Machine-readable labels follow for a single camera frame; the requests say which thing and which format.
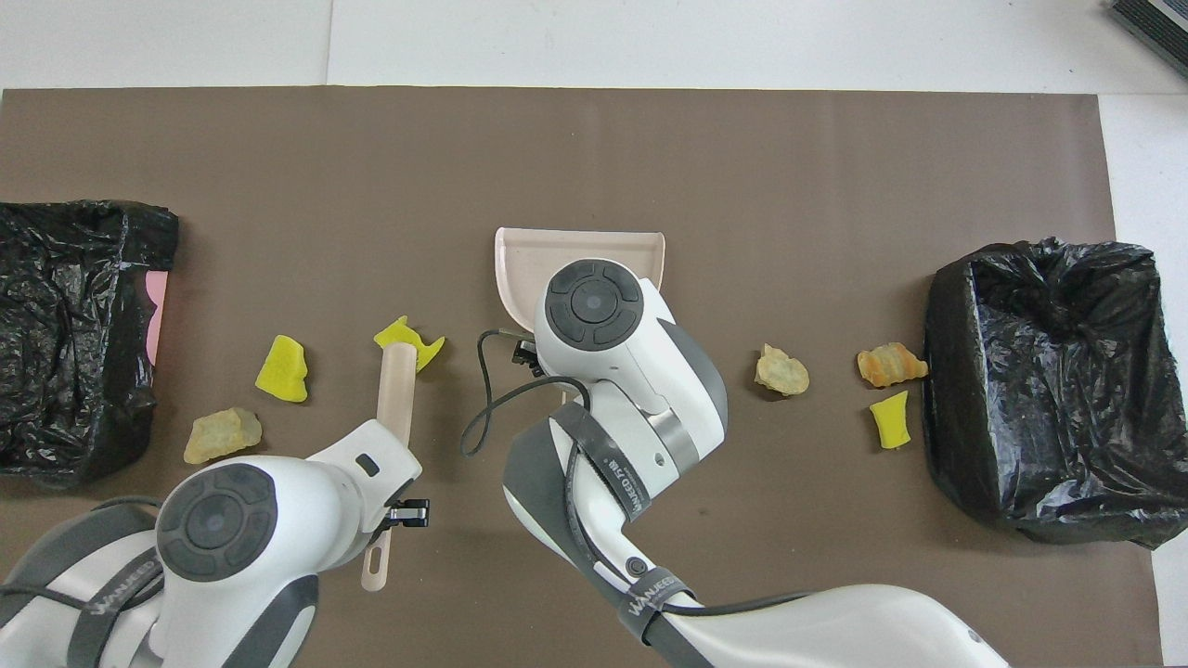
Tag orange striped foam scrap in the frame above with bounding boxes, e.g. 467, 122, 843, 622
856, 341, 929, 389

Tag brown table mat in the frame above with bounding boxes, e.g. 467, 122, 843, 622
0, 86, 1166, 668

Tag dark ribbed device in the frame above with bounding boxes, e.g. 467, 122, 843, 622
1103, 0, 1188, 80

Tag small pale foam scrap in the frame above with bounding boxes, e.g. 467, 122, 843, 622
755, 342, 810, 397

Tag large pale foam scrap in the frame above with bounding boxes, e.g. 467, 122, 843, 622
183, 406, 264, 466

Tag pink bin with black bag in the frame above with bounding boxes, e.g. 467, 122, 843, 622
0, 199, 180, 490

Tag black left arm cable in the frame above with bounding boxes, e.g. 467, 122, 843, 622
0, 496, 163, 609

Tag yellow sponge block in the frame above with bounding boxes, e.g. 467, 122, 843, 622
255, 334, 309, 404

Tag notched yellow sponge piece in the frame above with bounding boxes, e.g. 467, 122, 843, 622
373, 315, 446, 374

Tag beige hand brush black bristles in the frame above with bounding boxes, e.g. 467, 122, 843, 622
360, 341, 416, 595

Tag small yellow sponge wedge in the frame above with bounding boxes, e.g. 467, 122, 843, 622
869, 390, 911, 451

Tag bin lined with black bag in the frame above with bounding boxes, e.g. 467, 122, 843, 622
922, 238, 1188, 550

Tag beige plastic dustpan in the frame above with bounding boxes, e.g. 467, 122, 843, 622
494, 227, 666, 405

